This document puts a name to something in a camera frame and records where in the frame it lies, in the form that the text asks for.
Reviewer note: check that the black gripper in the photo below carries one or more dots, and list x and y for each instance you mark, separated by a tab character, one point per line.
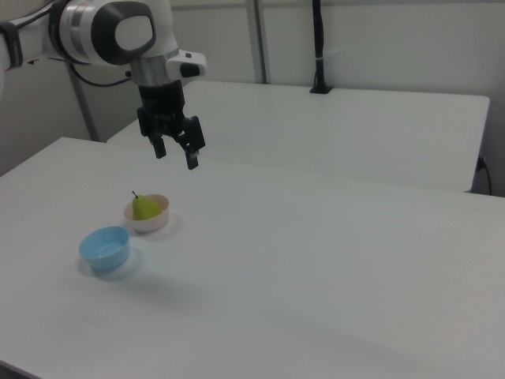
161	102

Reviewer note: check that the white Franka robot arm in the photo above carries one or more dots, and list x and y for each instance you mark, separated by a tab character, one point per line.
98	35

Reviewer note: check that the green pear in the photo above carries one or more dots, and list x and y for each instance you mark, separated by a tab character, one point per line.
144	208

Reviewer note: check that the pink bowl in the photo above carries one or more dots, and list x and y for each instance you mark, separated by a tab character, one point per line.
152	221

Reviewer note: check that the blue bowl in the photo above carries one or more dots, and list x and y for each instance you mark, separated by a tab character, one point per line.
105	250

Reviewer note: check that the grey metal frame post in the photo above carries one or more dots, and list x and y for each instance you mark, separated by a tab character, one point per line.
83	106

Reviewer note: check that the grey wall profile post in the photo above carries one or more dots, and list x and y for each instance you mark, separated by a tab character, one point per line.
258	39

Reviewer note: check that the black camera stand pole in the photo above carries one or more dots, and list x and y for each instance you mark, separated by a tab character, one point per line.
319	47

